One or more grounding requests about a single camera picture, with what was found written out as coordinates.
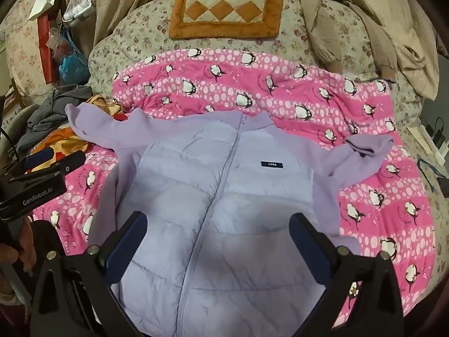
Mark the floral quilt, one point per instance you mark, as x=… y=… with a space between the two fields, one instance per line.
x=147 y=28

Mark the pink penguin print blanket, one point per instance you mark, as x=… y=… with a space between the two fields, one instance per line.
x=280 y=87

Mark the beige curtain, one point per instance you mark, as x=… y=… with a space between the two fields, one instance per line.
x=105 y=0

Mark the khaki jacket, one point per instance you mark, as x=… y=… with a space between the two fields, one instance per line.
x=326 y=14

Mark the orange checkered cushion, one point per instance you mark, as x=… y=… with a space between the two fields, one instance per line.
x=224 y=3

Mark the grey striped garment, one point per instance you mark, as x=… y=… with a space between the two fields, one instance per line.
x=52 y=112

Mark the blue plastic bag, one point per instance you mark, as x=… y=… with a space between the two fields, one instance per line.
x=72 y=64

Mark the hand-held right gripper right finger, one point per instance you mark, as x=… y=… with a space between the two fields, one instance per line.
x=308 y=243

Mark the white power strip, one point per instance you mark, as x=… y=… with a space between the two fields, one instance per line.
x=429 y=142

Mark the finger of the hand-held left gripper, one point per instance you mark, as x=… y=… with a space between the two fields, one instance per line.
x=70 y=163
x=38 y=158

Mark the lilac puffer jacket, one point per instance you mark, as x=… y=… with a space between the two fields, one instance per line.
x=228 y=200

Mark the clear plastic bag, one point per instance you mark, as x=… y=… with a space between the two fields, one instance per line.
x=79 y=7

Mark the orange red fleece blanket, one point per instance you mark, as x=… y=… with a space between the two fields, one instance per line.
x=59 y=144

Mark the person's left hand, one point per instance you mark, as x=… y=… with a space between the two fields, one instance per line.
x=24 y=245

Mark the red bag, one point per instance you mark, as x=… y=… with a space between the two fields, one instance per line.
x=45 y=51

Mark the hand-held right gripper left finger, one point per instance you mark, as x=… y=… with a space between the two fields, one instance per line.
x=130 y=238

